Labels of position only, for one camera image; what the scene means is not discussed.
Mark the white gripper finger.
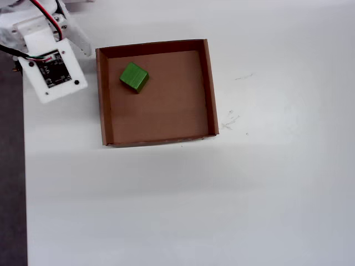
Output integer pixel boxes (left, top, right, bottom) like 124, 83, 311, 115
65, 16, 93, 58

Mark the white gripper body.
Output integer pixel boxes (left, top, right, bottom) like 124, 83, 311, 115
11, 11, 70, 43

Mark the green cube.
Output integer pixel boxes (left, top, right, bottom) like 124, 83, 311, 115
119, 62, 150, 94

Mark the brown cardboard box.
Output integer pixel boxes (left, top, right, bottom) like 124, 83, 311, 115
95, 38, 220, 147

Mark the red black servo wire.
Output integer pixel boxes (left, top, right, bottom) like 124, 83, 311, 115
29, 0, 64, 41

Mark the black camera cable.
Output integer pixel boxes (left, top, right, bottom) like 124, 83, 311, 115
0, 44, 47, 61

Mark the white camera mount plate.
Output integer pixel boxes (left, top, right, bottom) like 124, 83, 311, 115
17, 29, 88, 105

